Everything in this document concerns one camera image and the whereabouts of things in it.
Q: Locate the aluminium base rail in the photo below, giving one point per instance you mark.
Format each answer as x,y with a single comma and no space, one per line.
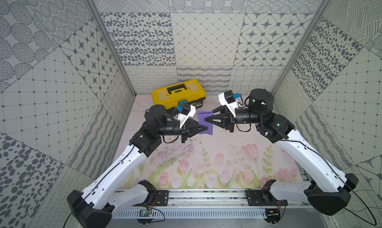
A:
208,204

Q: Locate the yellow and black toolbox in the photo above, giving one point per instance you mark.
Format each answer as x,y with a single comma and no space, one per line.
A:
188,92

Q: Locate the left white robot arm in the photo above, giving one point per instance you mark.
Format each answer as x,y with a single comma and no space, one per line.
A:
95,205

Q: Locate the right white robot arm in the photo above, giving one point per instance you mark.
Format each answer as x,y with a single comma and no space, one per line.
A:
329,189

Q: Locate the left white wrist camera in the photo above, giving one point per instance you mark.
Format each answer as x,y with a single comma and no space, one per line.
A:
185,112

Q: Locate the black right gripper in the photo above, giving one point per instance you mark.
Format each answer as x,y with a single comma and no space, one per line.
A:
227,118

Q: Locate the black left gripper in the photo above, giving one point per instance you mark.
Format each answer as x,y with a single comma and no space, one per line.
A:
184,131

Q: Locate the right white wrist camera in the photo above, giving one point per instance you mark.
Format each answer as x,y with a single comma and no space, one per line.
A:
228,99

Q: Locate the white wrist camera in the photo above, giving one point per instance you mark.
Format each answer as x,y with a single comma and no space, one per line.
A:
185,112
228,99

